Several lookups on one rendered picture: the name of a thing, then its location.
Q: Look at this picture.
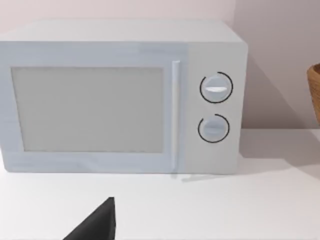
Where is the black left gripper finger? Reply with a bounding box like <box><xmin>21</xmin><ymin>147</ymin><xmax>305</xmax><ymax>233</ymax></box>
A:
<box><xmin>62</xmin><ymin>196</ymin><xmax>117</xmax><ymax>240</ymax></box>

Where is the microwave oven door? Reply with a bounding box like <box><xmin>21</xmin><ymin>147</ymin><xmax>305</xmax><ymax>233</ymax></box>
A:
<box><xmin>0</xmin><ymin>41</ymin><xmax>188</xmax><ymax>175</ymax></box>

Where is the pale microwave oven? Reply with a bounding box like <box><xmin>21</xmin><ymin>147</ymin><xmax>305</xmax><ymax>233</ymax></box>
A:
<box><xmin>0</xmin><ymin>19</ymin><xmax>249</xmax><ymax>176</ymax></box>

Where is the small microwave knob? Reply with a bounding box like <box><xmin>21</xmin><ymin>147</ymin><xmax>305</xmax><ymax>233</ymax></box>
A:
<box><xmin>197</xmin><ymin>113</ymin><xmax>231</xmax><ymax>144</ymax></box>

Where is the large microwave knob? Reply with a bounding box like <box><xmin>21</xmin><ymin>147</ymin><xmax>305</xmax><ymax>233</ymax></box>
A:
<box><xmin>199</xmin><ymin>71</ymin><xmax>234</xmax><ymax>104</ymax></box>

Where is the woven brown basket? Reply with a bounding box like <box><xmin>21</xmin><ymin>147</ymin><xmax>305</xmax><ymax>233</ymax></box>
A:
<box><xmin>306</xmin><ymin>62</ymin><xmax>320</xmax><ymax>123</ymax></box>

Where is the pale microwave door handle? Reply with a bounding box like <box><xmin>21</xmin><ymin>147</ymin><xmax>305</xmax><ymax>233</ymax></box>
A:
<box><xmin>171</xmin><ymin>59</ymin><xmax>181</xmax><ymax>174</ymax></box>

